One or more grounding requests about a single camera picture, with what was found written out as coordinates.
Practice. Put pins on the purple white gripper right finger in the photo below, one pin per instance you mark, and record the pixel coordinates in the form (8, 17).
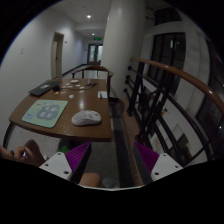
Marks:
(153, 166)

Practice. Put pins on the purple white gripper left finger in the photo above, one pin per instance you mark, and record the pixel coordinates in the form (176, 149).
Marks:
(70, 165)

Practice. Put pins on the white perforated computer mouse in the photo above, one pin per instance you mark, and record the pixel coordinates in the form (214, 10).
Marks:
(86, 117)

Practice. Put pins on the light green mouse pad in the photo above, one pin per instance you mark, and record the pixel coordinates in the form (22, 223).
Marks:
(45, 113)

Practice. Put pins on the person's left hand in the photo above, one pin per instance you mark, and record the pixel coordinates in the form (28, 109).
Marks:
(28, 154)

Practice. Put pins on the brown wooden table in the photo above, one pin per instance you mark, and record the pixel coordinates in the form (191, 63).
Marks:
(79, 98)

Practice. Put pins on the black small device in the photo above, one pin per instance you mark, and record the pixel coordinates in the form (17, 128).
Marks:
(56, 88)

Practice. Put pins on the white paper card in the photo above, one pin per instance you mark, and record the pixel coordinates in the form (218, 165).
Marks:
(102, 94)

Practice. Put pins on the dark closed laptop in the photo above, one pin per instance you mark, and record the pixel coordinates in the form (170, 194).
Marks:
(43, 88)

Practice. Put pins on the small white box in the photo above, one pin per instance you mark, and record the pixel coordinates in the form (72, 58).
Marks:
(74, 81)

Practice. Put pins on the wooden stair handrail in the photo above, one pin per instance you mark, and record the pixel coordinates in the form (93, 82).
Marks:
(210, 93)

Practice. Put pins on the wooden chair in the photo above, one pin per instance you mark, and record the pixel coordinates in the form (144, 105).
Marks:
(97, 69)

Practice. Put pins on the double glass door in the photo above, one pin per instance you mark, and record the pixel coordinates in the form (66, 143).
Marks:
(94, 53)

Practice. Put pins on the side door in corridor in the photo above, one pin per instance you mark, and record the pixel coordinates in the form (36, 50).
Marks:
(56, 55)

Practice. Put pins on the green exit sign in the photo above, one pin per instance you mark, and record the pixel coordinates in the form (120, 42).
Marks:
(97, 38)

